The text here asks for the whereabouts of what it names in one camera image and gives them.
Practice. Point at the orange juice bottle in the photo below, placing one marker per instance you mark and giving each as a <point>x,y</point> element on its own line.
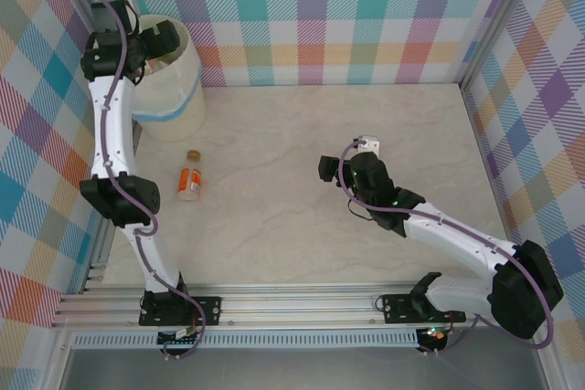
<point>189,180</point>

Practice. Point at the small circuit board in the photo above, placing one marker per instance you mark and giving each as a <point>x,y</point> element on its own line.
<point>434,334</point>
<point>183,334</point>

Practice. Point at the cream bin with blue band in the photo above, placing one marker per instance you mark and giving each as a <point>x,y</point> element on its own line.
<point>173,102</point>

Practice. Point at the grey metal panel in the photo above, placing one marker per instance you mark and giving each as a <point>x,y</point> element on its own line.
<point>297,372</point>

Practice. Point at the aluminium mounting rail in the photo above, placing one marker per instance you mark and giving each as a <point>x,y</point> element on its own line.
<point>297,303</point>

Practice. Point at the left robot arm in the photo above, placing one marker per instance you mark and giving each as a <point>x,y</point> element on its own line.
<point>112,134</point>

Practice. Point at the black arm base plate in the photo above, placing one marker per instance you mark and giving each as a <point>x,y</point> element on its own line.
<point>208,308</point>
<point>397,308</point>

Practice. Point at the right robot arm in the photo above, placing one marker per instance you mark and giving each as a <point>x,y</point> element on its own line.
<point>457,235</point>

